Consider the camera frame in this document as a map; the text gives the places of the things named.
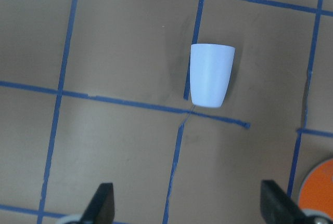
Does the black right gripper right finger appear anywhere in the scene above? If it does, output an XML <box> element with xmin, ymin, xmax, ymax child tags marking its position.
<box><xmin>260</xmin><ymin>180</ymin><xmax>307</xmax><ymax>224</ymax></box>

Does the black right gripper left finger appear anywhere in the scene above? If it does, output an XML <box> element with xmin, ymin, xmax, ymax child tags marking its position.
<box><xmin>81</xmin><ymin>182</ymin><xmax>115</xmax><ymax>224</ymax></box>

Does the light blue plastic cup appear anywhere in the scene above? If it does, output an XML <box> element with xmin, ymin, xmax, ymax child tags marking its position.
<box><xmin>189</xmin><ymin>43</ymin><xmax>235</xmax><ymax>108</ymax></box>

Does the orange tin can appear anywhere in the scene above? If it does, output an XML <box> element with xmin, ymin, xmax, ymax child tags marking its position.
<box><xmin>298</xmin><ymin>158</ymin><xmax>332</xmax><ymax>218</ymax></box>

